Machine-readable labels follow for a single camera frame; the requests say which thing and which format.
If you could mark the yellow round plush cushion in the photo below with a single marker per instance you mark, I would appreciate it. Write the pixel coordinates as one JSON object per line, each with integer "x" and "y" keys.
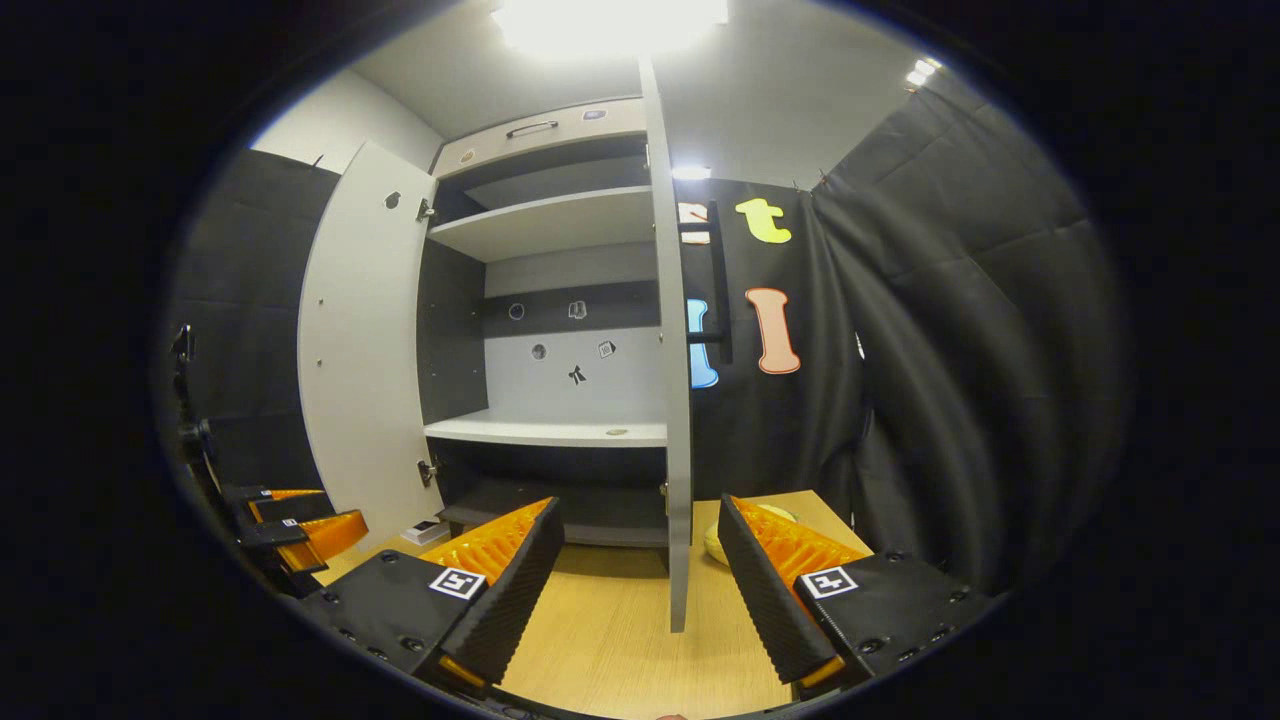
{"x": 713, "y": 545}

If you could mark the grey cabinet door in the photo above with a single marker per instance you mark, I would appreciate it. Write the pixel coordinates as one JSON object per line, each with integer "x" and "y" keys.
{"x": 678, "y": 450}
{"x": 360, "y": 350}

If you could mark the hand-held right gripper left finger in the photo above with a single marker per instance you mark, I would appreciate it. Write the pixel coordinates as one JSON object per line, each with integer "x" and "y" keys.
{"x": 518, "y": 590}

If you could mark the small ceiling light panel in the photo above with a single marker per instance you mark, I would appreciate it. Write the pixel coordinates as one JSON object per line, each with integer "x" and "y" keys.
{"x": 922, "y": 72}
{"x": 690, "y": 173}

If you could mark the large ceiling light panel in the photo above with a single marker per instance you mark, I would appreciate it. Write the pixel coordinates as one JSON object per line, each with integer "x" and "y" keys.
{"x": 610, "y": 22}

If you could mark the black backdrop cloth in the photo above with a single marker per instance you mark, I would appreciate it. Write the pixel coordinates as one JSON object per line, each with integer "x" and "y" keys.
{"x": 950, "y": 350}
{"x": 250, "y": 280}

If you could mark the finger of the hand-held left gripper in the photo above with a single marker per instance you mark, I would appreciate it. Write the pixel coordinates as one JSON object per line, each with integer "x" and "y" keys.
{"x": 295, "y": 507}
{"x": 330, "y": 535}

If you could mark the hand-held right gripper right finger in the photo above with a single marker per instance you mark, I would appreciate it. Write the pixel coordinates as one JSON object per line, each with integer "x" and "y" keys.
{"x": 768, "y": 600}

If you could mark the small white flat object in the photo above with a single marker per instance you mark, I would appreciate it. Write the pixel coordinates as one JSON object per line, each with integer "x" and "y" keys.
{"x": 425, "y": 532}

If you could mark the grey cabinet with shelves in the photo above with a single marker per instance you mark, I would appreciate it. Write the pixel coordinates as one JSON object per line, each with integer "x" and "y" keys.
{"x": 545, "y": 225}

